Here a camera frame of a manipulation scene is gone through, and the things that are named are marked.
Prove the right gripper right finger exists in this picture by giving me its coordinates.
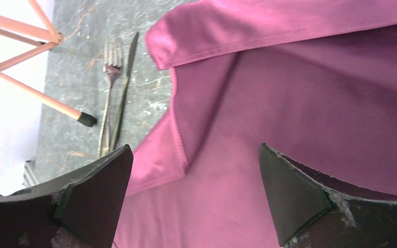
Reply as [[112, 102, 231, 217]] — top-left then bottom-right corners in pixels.
[[259, 144, 397, 247]]

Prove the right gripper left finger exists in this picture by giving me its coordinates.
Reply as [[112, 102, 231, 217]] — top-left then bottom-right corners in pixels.
[[0, 145, 133, 247]]

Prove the purple cloth napkin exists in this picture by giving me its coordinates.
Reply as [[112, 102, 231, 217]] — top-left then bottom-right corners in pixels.
[[113, 1, 397, 247]]

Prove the silver fork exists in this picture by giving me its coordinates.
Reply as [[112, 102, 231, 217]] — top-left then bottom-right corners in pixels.
[[98, 38, 123, 158]]

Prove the pink music stand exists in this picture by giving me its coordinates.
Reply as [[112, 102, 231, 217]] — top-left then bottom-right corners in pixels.
[[0, 1, 97, 127]]

